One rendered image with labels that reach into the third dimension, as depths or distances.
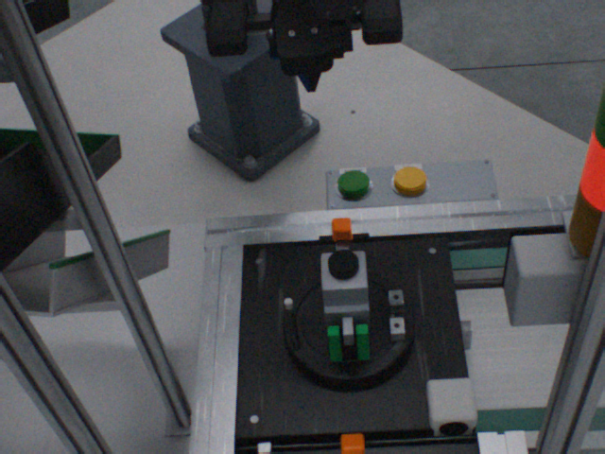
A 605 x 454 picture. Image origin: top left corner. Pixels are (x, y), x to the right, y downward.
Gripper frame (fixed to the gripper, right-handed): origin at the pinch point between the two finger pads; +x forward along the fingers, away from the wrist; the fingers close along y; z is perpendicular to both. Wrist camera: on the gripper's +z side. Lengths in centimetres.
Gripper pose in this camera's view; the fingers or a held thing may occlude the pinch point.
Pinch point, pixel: (308, 63)
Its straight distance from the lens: 87.1
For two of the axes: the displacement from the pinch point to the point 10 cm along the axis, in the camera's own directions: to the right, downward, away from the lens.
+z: 0.1, 7.8, -6.3
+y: 10.0, -0.6, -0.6
